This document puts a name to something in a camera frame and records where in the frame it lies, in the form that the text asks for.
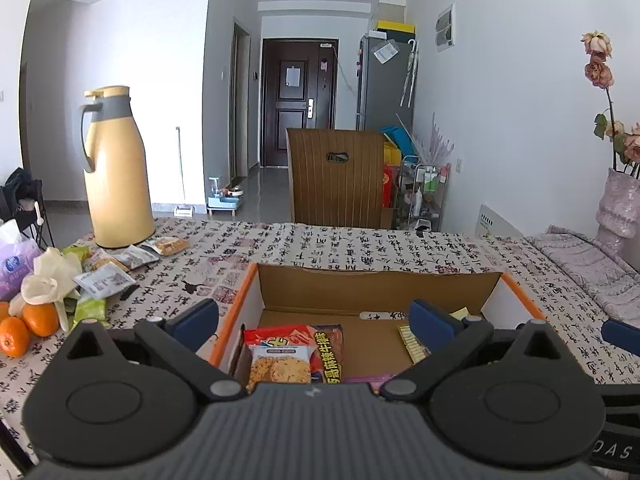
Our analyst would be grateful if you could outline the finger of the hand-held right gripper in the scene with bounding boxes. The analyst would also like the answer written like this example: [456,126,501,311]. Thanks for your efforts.
[601,319,640,358]

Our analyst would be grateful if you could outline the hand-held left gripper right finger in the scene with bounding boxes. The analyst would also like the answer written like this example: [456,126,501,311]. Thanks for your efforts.
[379,299,596,403]

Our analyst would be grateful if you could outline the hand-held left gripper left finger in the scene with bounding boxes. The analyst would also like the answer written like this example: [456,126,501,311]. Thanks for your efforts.
[62,299,248,403]

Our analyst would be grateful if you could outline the yellow striped snack packet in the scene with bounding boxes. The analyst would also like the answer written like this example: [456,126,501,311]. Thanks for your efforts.
[397,324,433,363]

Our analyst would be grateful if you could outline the red cardboard box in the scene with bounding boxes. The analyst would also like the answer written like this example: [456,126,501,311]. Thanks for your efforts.
[207,261,548,386]

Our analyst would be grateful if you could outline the white oat crisp snack packet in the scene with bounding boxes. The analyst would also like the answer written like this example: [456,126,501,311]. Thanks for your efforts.
[247,344,316,393]

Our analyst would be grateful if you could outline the dark red spicy snack packet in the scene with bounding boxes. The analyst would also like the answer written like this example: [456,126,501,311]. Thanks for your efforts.
[307,324,346,386]

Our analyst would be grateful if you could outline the orange cracker packet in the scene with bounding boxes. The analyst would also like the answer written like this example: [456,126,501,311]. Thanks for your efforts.
[151,236,191,256]

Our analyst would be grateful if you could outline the folded quilted blanket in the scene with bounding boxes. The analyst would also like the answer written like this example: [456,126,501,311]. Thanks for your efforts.
[530,225,640,323]

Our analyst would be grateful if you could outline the dark white snack packet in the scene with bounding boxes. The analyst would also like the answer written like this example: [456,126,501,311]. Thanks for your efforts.
[116,242,162,269]

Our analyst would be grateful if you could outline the small white snack packet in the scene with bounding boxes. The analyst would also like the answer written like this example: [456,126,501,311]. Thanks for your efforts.
[72,263,137,296]

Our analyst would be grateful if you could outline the small tan snack packet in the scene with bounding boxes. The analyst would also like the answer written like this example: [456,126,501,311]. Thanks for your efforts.
[91,255,132,273]

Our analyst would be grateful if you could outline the blue white pet feeder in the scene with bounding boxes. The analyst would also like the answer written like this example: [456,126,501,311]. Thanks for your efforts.
[206,176,247,217]

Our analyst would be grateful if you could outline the pink textured vase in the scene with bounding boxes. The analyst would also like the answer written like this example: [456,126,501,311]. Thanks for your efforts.
[595,167,640,253]

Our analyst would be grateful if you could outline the metal rack cart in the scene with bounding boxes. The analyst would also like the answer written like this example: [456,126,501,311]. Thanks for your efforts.
[397,156,451,233]

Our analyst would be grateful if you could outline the red bag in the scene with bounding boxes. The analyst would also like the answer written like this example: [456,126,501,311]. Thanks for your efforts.
[381,162,401,208]

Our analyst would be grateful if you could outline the white mop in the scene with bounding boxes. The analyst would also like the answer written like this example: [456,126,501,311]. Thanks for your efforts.
[172,126,196,217]

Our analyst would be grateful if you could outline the cream rubber gloves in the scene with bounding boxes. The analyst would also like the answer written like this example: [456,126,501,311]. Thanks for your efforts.
[9,246,83,333]

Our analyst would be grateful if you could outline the yellow thermos jug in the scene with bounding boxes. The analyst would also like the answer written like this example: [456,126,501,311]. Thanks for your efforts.
[80,86,157,250]

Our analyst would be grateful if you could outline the orange fruit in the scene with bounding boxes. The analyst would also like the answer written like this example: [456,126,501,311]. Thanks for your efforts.
[0,316,32,359]
[22,302,61,337]

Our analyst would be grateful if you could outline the pink dried grass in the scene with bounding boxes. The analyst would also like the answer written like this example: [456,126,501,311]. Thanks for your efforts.
[417,110,456,166]

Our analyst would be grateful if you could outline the purple tissue pack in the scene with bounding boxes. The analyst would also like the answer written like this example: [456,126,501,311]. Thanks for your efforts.
[0,220,43,303]

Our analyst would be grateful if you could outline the blue plastic item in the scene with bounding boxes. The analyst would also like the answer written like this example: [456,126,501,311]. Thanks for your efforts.
[378,125,416,153]

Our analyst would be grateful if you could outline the black folding chair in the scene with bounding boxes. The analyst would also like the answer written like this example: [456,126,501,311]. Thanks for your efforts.
[0,167,56,248]

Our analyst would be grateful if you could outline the dark brown door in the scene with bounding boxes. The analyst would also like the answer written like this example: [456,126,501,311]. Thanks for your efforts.
[260,37,338,168]

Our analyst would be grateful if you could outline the grey refrigerator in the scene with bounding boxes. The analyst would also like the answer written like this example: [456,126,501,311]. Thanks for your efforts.
[356,32,418,133]

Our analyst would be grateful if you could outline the white folded umbrella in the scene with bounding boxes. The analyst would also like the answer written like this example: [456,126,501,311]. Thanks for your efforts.
[398,37,420,109]

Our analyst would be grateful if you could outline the dried pink rose bouquet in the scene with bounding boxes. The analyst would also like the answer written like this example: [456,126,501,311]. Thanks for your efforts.
[580,30,640,178]

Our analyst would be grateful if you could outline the yellow black box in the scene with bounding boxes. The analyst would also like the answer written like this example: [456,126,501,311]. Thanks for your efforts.
[375,20,417,38]

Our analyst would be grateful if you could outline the white box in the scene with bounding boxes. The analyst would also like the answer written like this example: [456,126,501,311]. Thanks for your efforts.
[378,0,408,22]

